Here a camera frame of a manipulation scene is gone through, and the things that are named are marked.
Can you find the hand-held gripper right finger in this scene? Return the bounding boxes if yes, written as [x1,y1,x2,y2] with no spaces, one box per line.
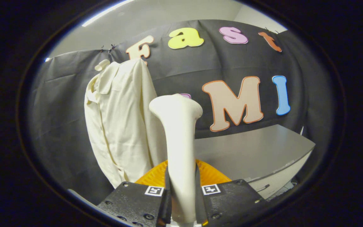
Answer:
[195,159,268,227]

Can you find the cream clothes hanger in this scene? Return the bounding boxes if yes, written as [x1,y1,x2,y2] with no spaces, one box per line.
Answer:
[94,59,111,72]

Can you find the cream button-up shirt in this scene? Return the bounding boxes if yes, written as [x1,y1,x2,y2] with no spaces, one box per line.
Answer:
[84,58,169,189]

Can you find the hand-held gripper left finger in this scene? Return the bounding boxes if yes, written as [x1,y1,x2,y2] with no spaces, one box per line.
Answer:
[97,159,172,227]

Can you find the white garment steamer nozzle with hose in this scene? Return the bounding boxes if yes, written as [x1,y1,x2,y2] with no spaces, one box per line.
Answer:
[149,94,203,227]

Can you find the grey cabinet with drawer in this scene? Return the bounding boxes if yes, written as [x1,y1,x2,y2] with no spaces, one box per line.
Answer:
[193,124,316,200]

